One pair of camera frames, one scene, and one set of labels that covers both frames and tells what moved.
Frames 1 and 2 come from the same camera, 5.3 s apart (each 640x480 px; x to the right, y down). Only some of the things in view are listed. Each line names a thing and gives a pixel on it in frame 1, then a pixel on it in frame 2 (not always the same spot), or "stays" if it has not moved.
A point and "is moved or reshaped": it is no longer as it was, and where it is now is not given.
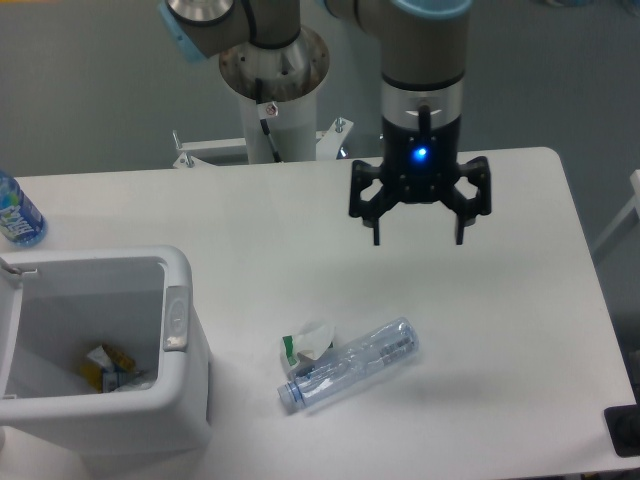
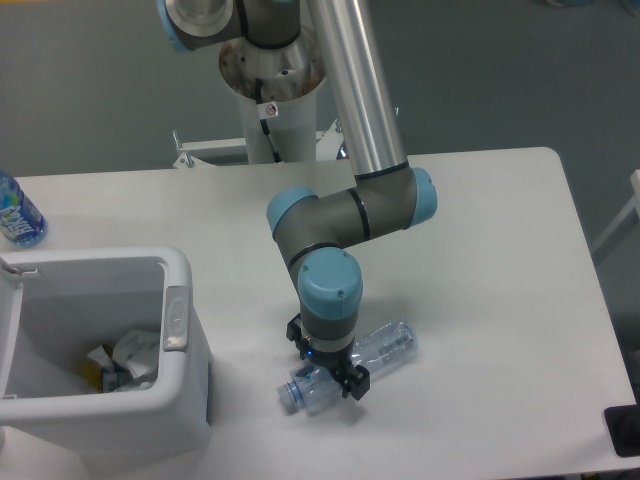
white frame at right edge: (635, 182) stays
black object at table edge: (623, 426) stays
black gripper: (419, 164) → (347, 377)
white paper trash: (311, 343) is moved or reshaped
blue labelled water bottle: (22, 222) stays
